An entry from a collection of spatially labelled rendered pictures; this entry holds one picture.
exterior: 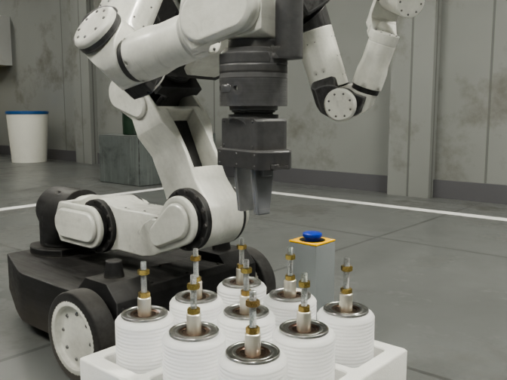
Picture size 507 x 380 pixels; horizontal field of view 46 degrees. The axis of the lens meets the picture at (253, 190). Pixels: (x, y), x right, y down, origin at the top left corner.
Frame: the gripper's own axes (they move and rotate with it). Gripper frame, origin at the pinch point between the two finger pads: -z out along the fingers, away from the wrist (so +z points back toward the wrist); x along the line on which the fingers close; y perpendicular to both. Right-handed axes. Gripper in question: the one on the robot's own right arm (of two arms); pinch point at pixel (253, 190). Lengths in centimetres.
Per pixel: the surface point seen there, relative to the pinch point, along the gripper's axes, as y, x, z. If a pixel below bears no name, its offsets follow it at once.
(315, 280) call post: 33.0, -23.5, -23.7
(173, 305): 1.7, -25.9, -23.4
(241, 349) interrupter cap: -0.8, -1.8, -22.6
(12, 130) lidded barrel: 128, -621, -12
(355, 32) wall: 272, -245, 65
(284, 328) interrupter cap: 9.0, -4.2, -22.5
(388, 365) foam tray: 25.4, 2.3, -30.5
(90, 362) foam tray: -13.4, -26.1, -29.9
